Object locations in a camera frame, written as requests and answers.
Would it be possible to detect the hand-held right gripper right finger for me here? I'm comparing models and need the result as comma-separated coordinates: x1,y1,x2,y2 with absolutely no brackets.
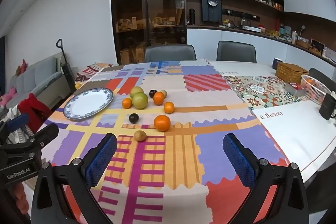
223,133,310,224

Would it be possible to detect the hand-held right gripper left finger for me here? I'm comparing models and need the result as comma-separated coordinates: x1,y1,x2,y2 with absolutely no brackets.
31,133,118,224

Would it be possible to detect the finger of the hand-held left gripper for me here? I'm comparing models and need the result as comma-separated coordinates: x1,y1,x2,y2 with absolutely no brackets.
4,123,60,159
0,113,29,146

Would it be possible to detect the blue rimmed white plate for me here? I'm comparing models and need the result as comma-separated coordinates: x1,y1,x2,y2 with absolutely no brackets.
63,87,114,121

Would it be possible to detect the striped cloth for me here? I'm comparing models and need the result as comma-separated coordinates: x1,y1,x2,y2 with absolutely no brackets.
5,106,29,142

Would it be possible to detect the pink plush toy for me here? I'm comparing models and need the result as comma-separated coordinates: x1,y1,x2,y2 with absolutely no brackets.
0,88,17,107

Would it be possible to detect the grey sofa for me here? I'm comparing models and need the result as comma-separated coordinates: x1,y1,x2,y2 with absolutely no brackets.
5,55,79,109

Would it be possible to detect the red plush toy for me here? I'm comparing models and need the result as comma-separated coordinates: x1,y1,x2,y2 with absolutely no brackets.
16,59,28,75

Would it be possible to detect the black upright vacuum cleaner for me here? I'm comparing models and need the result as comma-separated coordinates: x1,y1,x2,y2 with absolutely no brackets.
56,39,76,93

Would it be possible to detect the yellowish green apple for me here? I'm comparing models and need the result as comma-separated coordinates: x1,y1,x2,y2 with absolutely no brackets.
130,86,144,99

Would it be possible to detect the red white patterned cloth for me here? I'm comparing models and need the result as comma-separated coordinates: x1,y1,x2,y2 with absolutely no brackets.
76,63,118,82

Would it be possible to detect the colourful patchwork tablecloth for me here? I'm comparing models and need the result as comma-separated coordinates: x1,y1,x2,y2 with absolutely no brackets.
39,58,290,224

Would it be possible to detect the white plastic basket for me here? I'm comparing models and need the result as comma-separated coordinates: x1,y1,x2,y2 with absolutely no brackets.
301,74,332,105

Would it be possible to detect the black mug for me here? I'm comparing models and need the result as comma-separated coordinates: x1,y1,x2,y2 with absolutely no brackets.
319,93,336,120

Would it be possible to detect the wicker basket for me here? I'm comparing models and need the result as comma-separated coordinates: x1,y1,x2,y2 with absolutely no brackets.
276,62,310,83

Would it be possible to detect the grey chair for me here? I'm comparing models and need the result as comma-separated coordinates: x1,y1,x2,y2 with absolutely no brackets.
144,45,197,63
216,41,257,63

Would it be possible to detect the dark chair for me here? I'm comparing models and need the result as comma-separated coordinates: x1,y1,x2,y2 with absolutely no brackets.
308,68,333,93

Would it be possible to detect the black water dispenser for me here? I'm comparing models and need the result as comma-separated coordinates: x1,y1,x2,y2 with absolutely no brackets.
202,0,222,22

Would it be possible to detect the dark glass cabinet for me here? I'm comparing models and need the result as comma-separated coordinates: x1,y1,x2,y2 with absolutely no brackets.
110,0,187,65

